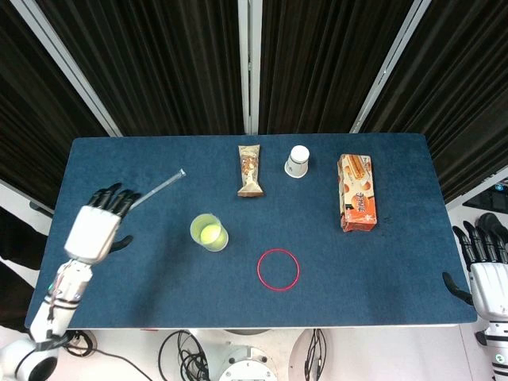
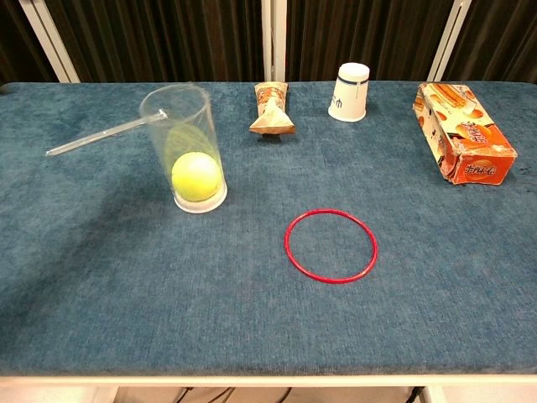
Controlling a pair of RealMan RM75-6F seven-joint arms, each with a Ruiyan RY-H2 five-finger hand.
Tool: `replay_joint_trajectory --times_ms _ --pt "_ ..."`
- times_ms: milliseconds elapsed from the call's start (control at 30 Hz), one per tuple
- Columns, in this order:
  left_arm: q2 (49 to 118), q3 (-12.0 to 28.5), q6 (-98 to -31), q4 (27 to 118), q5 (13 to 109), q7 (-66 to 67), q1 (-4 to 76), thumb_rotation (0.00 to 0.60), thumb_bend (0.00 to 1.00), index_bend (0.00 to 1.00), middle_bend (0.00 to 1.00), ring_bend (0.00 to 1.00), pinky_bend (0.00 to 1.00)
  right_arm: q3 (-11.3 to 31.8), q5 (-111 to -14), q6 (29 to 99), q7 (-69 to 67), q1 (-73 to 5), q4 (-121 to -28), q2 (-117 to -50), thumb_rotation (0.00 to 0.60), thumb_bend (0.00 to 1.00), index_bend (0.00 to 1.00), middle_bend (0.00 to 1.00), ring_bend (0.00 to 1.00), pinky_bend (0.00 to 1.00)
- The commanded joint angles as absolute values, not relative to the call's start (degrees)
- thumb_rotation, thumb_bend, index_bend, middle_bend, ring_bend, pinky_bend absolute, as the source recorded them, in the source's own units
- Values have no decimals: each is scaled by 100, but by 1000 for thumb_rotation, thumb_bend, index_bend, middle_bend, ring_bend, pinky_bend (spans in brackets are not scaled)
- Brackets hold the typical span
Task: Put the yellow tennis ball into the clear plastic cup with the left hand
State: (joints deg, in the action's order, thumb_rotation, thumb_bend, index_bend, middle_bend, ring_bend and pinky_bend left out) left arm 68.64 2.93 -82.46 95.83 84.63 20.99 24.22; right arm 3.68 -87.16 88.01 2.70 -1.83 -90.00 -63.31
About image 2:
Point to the clear glass stirring rod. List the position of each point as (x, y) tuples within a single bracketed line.
[(100, 135)]

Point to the white frame post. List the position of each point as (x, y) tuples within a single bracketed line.
[(48, 38), (448, 42), (273, 40)]

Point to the brown snack wrapper packet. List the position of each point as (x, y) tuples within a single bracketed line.
[(272, 113)]

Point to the white paper cup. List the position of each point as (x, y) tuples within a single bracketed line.
[(350, 94)]

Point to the yellow tennis ball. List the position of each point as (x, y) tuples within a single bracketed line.
[(196, 176)]

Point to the blue table cloth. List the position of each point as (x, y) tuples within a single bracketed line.
[(268, 319)]

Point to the orange cardboard snack box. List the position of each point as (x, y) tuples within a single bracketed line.
[(461, 134)]

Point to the clear plastic cylinder container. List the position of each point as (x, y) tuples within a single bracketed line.
[(184, 147)]

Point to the dark pleated curtain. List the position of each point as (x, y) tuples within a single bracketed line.
[(168, 38)]

